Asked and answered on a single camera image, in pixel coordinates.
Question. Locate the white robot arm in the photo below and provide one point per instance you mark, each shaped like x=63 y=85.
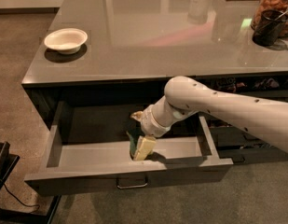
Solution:
x=183 y=97

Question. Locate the grey counter cabinet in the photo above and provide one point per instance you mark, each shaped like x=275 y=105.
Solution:
x=135 y=46

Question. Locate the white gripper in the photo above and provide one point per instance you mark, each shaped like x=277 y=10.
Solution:
x=148 y=121

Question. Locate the open grey top drawer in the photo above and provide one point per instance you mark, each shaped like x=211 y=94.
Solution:
x=88 y=150

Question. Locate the white paper bowl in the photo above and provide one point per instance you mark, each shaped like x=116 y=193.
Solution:
x=66 y=41

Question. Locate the dark lower right drawer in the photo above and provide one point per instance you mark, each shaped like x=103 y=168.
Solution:
x=253 y=155

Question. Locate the green and yellow sponge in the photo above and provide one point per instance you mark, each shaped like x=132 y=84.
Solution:
x=133 y=136

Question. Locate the black cup on counter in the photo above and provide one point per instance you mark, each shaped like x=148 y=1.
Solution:
x=269 y=27

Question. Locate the metal drawer handle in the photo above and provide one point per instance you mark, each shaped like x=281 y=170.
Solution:
x=132 y=182

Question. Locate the dark middle right drawer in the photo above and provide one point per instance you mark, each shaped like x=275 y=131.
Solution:
x=228 y=136

